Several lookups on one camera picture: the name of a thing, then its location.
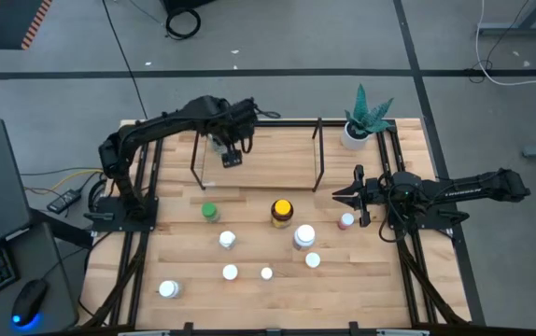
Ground coiled black cable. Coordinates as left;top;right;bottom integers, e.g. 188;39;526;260
164;7;203;41

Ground pink bottle white cap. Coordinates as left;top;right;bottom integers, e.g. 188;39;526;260
337;212;356;231

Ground black mouse blue light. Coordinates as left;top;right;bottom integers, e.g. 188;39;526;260
10;278;49;328

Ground black aluminium rig frame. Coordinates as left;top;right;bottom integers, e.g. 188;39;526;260
78;118;473;336

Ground white supplement bottle blue stripes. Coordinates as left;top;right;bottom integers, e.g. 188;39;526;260
218;230;237;250

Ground large white headache relief bottle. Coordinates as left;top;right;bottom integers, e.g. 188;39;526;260
292;223;317;251

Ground green cap caffeine bottle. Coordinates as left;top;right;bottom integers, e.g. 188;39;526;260
201;202;221;224

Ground black mat orange striped edge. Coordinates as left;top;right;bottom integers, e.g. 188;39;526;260
0;0;54;51

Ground yellow cap fish oil bottle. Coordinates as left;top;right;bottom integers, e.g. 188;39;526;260
270;198;295;230

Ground black-framed wooden shelf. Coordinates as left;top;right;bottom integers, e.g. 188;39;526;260
189;118;326;193

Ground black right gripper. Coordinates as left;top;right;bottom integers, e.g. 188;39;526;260
331;163;393;229

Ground green plant in white pot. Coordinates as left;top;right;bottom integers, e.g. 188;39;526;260
340;83;395;151

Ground plain white bottle wide cap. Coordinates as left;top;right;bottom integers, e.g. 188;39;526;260
158;279;183;300

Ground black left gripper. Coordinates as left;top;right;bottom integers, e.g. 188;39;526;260
220;96;259;170

